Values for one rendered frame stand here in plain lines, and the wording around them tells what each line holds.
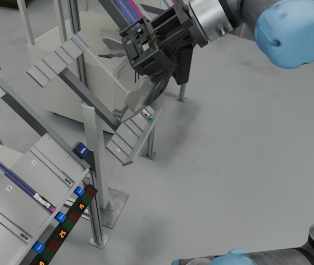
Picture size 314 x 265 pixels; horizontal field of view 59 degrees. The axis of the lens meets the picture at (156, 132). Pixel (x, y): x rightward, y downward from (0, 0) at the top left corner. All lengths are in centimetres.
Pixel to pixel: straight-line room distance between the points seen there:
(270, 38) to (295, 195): 186
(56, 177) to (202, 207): 109
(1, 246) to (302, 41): 88
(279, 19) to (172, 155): 179
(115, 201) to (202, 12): 151
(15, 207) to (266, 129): 205
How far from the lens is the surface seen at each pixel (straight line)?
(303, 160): 242
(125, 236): 173
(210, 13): 45
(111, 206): 181
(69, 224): 105
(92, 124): 124
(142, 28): 47
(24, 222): 98
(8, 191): 97
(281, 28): 35
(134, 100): 49
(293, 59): 38
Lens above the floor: 157
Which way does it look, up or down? 45 degrees down
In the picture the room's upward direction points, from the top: 6 degrees clockwise
